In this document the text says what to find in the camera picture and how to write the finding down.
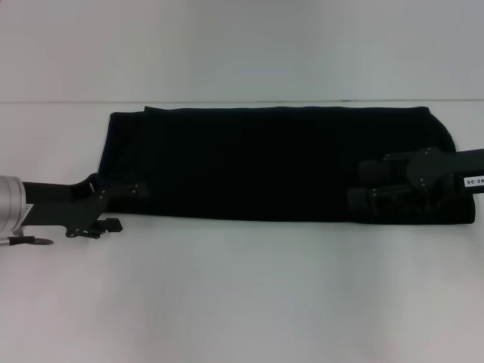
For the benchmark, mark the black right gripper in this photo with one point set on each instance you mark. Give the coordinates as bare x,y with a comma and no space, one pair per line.
442,166

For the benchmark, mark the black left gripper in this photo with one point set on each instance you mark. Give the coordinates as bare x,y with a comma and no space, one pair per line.
72,204

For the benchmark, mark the black t-shirt with FREE print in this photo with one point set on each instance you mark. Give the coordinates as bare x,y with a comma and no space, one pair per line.
264,162

